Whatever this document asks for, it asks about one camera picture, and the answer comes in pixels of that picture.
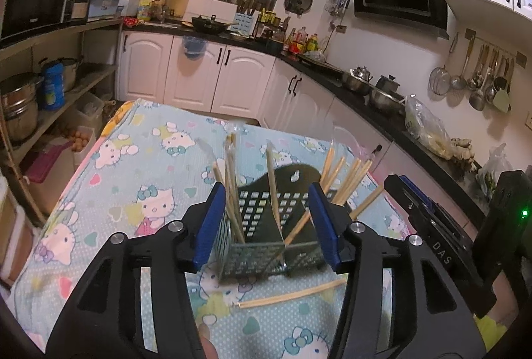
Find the blue plastic bag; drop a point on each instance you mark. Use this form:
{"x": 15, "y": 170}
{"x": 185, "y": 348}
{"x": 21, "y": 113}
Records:
{"x": 193, "y": 49}

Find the box of brown eggs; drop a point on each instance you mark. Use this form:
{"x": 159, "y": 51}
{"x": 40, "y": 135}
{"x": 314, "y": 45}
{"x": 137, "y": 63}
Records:
{"x": 79, "y": 142}

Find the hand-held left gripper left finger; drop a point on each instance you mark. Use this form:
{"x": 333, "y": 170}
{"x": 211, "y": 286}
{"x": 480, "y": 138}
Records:
{"x": 210, "y": 226}

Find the plastic bag of greens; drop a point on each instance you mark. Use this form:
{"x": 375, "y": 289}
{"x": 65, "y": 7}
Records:
{"x": 496, "y": 167}

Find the clear plastic bag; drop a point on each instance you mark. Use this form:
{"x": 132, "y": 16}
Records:
{"x": 428, "y": 126}

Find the pile of ginger roots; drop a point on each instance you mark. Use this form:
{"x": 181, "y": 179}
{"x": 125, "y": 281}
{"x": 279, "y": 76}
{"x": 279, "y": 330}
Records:
{"x": 463, "y": 151}

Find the blue tin can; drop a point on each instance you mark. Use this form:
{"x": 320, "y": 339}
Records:
{"x": 52, "y": 86}

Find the blue plastic knife rack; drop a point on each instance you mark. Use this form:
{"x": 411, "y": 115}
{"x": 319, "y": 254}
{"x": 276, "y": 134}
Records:
{"x": 245, "y": 24}

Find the medium steel pot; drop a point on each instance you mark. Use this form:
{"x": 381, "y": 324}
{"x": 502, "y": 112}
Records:
{"x": 70, "y": 72}

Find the pink plastic box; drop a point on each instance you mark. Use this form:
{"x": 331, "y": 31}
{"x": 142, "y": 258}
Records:
{"x": 45, "y": 165}

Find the black wok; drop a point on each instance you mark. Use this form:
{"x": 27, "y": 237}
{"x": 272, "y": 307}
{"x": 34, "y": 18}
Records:
{"x": 212, "y": 25}

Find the bunch of wooden chopsticks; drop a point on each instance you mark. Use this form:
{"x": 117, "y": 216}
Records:
{"x": 272, "y": 184}

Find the light blue plastic container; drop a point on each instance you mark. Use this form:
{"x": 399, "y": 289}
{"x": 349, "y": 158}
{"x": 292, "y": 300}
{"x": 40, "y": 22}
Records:
{"x": 106, "y": 5}

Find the steel kettle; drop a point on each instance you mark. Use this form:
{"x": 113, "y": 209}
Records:
{"x": 361, "y": 75}

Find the plastic-wrapped chopstick pair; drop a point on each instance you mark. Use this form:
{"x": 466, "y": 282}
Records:
{"x": 291, "y": 293}

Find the person's left hand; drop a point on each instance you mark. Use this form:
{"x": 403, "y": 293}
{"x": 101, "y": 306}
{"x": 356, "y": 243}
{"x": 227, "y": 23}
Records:
{"x": 208, "y": 344}

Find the steel pot lid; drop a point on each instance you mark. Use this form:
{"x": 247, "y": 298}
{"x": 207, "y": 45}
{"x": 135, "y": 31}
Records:
{"x": 298, "y": 1}

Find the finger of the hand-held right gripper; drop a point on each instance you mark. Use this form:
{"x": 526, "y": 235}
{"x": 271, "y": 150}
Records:
{"x": 422, "y": 197}
{"x": 440, "y": 246}

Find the wooden storage shelf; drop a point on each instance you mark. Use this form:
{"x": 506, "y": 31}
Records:
{"x": 58, "y": 30}

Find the steel pot with lid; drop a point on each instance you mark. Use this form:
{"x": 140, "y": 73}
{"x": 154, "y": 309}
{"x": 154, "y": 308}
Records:
{"x": 387, "y": 84}

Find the row of hanging kitchen utensils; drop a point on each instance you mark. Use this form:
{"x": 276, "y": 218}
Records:
{"x": 478, "y": 97}

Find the group of condiment bottles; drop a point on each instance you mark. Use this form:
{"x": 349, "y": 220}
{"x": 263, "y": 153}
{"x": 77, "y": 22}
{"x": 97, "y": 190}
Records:
{"x": 301, "y": 41}

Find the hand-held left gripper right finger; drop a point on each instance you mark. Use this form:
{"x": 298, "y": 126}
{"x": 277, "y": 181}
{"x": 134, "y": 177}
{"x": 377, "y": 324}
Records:
{"x": 326, "y": 234}

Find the cat printed blue blanket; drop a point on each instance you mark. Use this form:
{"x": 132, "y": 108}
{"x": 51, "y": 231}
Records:
{"x": 124, "y": 184}

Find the large steel stockpot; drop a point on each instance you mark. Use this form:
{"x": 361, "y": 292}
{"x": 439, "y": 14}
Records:
{"x": 20, "y": 109}

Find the green plastic utensil holder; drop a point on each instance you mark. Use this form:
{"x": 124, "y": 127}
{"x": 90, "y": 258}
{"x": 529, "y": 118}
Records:
{"x": 291, "y": 186}

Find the steel mixing bowl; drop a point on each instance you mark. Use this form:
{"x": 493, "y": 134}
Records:
{"x": 386, "y": 103}

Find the metal kitchen faucet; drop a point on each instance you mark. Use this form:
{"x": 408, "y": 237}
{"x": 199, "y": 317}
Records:
{"x": 163, "y": 1}

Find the small steel pot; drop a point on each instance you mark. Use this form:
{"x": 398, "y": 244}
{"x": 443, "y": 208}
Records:
{"x": 353, "y": 88}

